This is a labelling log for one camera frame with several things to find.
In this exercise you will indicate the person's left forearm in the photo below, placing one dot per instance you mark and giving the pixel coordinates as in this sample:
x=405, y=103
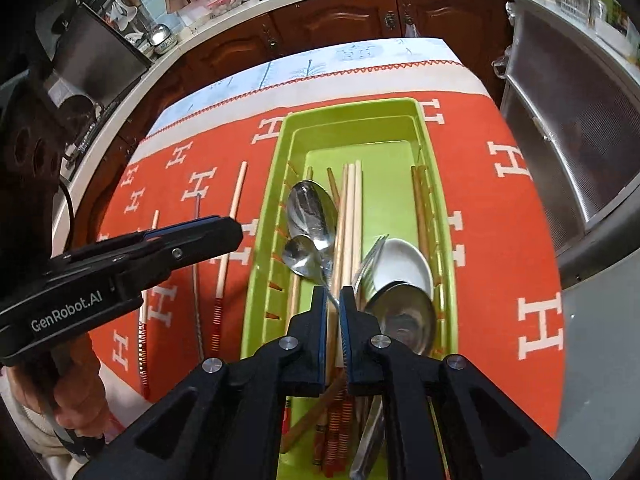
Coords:
x=30, y=440

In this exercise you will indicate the white ceramic spoon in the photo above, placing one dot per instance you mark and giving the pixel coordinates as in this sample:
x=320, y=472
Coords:
x=405, y=265

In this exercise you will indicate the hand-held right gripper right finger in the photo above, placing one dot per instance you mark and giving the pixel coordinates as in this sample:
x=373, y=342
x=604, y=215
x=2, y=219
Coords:
x=345, y=330

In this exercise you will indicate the pale patterned tablecloth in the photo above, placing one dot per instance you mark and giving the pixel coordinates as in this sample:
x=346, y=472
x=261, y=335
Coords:
x=350, y=67

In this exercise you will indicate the small metal spoon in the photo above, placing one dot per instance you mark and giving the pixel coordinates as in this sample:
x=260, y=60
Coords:
x=300, y=256

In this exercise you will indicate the green plastic tray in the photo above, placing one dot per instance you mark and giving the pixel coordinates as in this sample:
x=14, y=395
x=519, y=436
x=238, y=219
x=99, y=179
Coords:
x=380, y=185

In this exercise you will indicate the brown wooden base cabinets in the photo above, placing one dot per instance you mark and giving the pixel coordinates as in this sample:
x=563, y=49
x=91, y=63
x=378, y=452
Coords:
x=325, y=20

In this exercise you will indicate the stainless steel cabinet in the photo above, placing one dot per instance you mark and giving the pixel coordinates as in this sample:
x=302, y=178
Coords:
x=575, y=125

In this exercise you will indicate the red lid plastic container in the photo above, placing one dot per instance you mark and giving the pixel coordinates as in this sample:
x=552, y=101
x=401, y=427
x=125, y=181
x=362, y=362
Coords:
x=224, y=4

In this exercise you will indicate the person's left hand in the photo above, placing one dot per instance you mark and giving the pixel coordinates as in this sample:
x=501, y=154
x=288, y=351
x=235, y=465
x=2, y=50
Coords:
x=80, y=390

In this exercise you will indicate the thin metal chopstick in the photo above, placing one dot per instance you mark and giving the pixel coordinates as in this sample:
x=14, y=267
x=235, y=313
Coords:
x=200, y=310

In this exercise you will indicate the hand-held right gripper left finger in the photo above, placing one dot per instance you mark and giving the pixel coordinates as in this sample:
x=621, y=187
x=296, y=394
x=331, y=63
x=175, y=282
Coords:
x=322, y=330

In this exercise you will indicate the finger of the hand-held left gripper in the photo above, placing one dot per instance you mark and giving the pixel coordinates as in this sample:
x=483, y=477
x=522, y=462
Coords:
x=175, y=230
x=200, y=247

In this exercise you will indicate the black gas stove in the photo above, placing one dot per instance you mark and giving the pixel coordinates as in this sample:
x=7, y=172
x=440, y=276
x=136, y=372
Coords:
x=85, y=135

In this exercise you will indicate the round metal spoon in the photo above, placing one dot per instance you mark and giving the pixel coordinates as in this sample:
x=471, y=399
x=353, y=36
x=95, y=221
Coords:
x=405, y=320

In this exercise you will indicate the oval metal spoon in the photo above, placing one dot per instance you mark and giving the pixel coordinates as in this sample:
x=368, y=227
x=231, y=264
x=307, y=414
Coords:
x=310, y=212

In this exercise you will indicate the hanging white plastic bag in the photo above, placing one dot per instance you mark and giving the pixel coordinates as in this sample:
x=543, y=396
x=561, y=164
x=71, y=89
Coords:
x=410, y=31

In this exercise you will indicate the small steel lidded bowl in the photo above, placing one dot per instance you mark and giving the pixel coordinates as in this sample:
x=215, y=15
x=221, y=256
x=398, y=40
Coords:
x=161, y=39

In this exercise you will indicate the orange printed cloth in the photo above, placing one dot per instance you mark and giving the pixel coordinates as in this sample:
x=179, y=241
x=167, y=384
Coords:
x=500, y=260

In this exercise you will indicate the metal fork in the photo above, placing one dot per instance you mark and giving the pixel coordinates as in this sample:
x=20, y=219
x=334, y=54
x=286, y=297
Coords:
x=370, y=265

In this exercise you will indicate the stainless steel rack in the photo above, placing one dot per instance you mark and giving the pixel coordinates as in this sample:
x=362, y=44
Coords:
x=100, y=55

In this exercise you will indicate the dark brown perforated holder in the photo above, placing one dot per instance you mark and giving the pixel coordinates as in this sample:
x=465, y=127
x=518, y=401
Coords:
x=25, y=185

